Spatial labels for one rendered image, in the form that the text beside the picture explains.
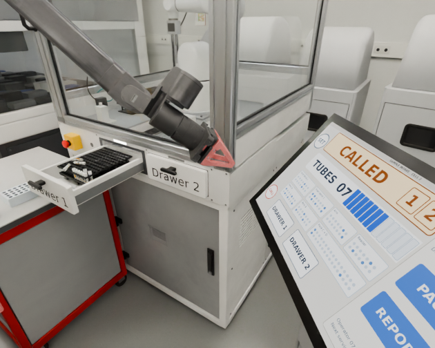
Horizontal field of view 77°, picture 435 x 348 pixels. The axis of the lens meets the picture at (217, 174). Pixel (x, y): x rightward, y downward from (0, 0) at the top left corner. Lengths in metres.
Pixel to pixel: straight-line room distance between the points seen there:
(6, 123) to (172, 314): 1.38
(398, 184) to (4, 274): 1.30
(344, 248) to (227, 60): 0.57
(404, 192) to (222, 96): 0.55
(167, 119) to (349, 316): 0.45
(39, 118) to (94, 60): 1.39
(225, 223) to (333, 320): 0.65
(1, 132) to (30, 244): 0.78
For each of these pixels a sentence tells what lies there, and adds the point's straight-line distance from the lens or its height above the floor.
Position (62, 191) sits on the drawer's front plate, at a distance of 1.04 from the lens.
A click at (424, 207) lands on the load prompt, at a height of 1.16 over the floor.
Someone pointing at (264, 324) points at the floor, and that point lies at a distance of 1.67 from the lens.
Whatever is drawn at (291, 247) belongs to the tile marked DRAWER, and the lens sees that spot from 0.59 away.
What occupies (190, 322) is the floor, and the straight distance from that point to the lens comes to 1.66.
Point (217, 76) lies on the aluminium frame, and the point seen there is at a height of 1.25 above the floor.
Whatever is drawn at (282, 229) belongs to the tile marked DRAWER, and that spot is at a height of 1.00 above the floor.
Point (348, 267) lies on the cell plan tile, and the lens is 0.50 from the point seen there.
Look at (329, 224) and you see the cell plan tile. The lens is 0.55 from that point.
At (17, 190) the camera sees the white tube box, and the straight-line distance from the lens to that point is 1.37.
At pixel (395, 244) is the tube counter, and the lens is 0.49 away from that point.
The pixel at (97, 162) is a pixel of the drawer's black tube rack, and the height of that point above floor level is 0.90.
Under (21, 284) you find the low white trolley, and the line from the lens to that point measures 1.43.
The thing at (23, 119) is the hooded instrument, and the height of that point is 0.90.
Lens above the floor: 1.39
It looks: 29 degrees down
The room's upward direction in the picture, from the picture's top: straight up
